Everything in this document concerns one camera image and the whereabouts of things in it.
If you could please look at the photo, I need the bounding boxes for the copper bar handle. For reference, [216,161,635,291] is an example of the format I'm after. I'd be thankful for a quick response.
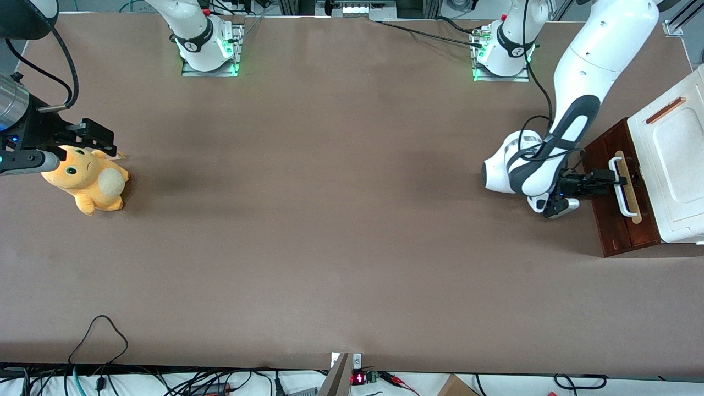
[646,97,688,125]

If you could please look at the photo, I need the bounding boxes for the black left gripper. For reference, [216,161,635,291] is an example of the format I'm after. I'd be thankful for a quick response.
[559,169,629,199]

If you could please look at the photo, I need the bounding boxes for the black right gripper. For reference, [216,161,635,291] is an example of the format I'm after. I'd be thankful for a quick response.
[15,92,118,160]

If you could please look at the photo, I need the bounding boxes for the white drawer handle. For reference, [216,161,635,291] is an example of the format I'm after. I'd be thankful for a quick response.
[609,157,639,217]

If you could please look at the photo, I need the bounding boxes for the red black clip leads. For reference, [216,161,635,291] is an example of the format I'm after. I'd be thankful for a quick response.
[378,372,420,394]

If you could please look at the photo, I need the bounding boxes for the brown wooden drawer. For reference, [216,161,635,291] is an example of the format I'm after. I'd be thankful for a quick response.
[597,118,662,251]

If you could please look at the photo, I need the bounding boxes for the white and brown drawer cabinet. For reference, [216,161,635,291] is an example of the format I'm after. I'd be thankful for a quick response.
[582,64,704,258]

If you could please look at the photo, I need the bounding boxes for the flat looped black cable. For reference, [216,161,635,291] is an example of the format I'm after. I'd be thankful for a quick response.
[552,373,609,391]

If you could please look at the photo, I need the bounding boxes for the small metal bracket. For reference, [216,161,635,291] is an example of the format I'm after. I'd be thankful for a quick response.
[330,353,363,370]

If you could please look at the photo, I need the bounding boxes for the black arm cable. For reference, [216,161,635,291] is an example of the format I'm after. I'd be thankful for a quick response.
[516,0,587,167]
[4,26,80,113]

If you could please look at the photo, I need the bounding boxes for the long black table cable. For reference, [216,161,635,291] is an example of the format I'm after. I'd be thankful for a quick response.
[379,20,486,47]

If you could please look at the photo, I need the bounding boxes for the wooden board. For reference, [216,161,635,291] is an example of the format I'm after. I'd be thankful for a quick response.
[316,352,353,396]

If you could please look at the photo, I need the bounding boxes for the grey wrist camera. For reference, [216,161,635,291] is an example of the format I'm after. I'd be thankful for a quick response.
[541,196,581,220]
[0,148,61,177]

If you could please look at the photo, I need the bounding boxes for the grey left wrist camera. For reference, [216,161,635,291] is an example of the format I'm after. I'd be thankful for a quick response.
[541,196,581,220]

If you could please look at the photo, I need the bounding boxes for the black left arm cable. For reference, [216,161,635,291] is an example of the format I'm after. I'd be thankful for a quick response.
[516,0,587,167]

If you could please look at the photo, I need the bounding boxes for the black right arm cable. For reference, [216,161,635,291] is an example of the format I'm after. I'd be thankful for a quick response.
[4,26,80,113]

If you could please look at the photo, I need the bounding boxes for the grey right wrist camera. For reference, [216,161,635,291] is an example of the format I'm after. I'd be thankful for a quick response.
[0,148,61,177]

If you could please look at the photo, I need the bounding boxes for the black power adapter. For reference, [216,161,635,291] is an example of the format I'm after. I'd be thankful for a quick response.
[189,382,233,396]

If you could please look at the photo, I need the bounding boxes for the orange plush toy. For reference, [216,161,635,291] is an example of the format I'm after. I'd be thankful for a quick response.
[41,145,130,216]

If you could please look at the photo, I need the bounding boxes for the white power strip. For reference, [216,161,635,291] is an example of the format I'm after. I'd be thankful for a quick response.
[329,1,398,18]

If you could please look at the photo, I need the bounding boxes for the brown cardboard box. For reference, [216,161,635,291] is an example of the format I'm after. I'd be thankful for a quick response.
[437,374,480,396]

